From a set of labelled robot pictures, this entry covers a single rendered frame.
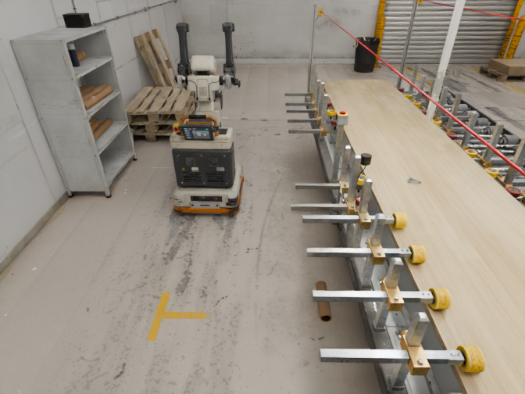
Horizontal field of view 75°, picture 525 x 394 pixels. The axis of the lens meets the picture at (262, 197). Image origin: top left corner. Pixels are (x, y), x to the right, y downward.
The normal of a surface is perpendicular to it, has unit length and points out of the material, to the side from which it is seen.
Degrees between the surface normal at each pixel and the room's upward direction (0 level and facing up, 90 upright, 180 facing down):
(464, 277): 0
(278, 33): 90
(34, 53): 90
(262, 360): 0
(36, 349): 0
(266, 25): 90
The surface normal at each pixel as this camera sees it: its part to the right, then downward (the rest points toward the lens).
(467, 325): 0.00, -0.83
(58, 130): -0.02, 0.55
